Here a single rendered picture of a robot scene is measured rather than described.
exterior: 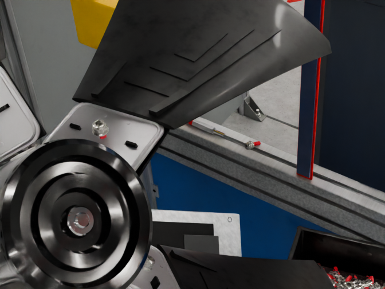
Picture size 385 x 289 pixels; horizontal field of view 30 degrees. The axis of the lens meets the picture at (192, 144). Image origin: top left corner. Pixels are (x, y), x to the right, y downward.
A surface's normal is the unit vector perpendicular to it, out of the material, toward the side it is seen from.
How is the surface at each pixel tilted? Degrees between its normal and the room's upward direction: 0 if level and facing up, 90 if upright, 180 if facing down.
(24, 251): 55
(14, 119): 62
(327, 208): 90
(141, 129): 3
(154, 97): 4
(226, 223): 50
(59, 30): 90
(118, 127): 3
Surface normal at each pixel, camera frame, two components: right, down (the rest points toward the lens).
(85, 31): -0.58, 0.58
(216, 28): 0.13, -0.65
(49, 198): 0.66, -0.14
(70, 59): 0.82, 0.35
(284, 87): -0.07, -0.74
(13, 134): -0.11, 0.25
